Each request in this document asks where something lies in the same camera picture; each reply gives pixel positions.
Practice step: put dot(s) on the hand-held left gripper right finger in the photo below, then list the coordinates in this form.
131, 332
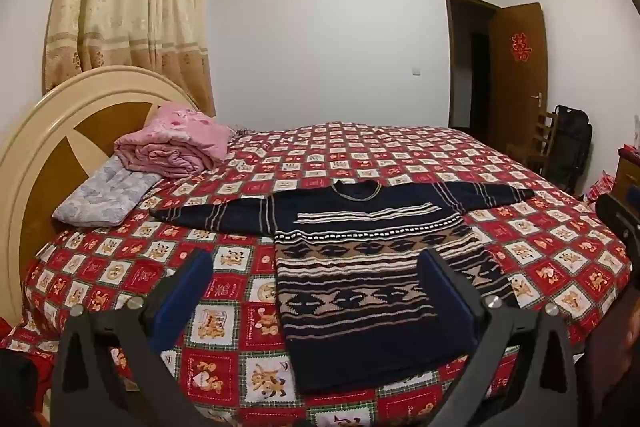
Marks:
445, 299

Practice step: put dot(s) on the red checked printed bedspread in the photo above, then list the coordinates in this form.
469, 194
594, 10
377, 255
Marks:
550, 252

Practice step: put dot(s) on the dark door frame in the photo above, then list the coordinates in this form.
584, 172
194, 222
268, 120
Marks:
452, 57

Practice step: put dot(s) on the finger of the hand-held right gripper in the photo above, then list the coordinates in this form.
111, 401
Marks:
617, 214

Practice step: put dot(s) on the folded pink quilt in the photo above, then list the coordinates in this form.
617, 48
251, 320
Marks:
170, 147

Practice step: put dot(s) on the black bag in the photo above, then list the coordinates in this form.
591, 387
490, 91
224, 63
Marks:
570, 147

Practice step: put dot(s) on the grey floral pillow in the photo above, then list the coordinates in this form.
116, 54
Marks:
100, 197

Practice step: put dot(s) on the beige patterned curtain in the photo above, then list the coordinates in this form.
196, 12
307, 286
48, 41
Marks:
125, 7

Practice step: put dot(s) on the brown wooden door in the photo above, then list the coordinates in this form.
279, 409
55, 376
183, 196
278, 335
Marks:
520, 107

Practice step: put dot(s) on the wooden chair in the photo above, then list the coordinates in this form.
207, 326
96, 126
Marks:
537, 142

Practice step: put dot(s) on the wooden cabinet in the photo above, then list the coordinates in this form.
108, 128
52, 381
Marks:
629, 179

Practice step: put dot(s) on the cream and brown headboard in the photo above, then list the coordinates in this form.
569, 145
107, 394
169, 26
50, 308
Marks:
30, 157

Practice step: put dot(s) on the red paper door decoration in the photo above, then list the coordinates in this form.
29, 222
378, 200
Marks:
521, 48

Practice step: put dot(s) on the navy patterned knit sweater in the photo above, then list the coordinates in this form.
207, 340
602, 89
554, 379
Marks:
350, 287

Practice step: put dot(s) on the red bag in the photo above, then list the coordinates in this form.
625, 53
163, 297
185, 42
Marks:
602, 188

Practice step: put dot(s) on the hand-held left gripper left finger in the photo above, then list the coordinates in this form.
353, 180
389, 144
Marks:
186, 297

